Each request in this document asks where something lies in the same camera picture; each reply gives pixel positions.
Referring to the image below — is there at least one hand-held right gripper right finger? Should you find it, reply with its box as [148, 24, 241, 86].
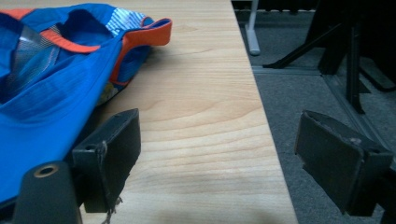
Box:
[294, 109, 394, 217]

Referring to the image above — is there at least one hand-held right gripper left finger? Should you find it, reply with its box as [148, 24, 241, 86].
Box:
[71, 108, 142, 214]

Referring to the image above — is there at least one blue and orange sleeveless shirt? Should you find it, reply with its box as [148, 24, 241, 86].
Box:
[0, 3, 173, 206]

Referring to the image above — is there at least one black tripod stand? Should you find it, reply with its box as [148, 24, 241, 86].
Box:
[262, 0, 396, 115]

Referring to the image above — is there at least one grey metal table leg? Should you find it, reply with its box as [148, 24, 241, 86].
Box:
[244, 0, 262, 57]

